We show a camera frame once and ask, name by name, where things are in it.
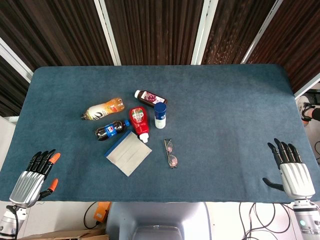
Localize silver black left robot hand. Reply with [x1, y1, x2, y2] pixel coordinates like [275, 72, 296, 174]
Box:
[9, 149, 62, 209]

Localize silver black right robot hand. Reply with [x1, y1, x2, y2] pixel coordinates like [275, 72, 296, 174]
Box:
[262, 138, 316, 201]

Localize pepsi cola bottle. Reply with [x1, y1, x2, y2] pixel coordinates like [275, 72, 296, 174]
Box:
[94, 119, 130, 142]

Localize grey fabric pouch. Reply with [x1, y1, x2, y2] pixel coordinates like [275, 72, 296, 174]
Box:
[104, 129, 153, 178]

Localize eyeglasses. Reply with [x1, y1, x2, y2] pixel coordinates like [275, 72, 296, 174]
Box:
[163, 138, 179, 170]

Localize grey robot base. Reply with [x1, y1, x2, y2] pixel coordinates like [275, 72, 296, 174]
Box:
[106, 201, 212, 240]

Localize brown cardboard box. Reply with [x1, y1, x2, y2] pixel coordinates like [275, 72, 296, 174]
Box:
[17, 227, 110, 240]

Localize orange plastic object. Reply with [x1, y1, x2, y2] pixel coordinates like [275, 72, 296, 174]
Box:
[94, 201, 112, 223]

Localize person leg in black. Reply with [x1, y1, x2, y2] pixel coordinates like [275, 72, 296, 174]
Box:
[308, 107, 320, 120]

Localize blue table cloth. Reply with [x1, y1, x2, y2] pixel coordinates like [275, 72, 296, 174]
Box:
[0, 64, 320, 203]

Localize orange tea bottle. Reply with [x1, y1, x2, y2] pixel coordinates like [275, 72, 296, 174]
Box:
[80, 97, 125, 121]

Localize red ketchup bottle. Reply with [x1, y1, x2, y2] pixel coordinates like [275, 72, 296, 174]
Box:
[128, 106, 150, 144]

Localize blue white cylinder bottle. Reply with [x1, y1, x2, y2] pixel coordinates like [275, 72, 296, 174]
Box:
[153, 102, 167, 130]

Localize dark juice bottle purple label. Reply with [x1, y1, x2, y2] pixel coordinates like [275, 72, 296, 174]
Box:
[134, 89, 168, 108]

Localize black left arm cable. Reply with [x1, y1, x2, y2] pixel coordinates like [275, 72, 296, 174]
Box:
[6, 204, 20, 236]

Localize tangled black floor cables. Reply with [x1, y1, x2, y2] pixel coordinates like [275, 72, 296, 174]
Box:
[238, 202, 320, 240]

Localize black floor cable loop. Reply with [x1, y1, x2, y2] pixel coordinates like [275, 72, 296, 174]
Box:
[83, 201, 101, 230]

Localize white shoe black strap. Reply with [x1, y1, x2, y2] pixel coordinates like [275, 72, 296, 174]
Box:
[297, 94, 313, 123]

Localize white partition post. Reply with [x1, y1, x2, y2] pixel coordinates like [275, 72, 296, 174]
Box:
[191, 0, 220, 66]
[241, 0, 285, 65]
[94, 0, 122, 66]
[0, 37, 33, 83]
[294, 74, 320, 100]

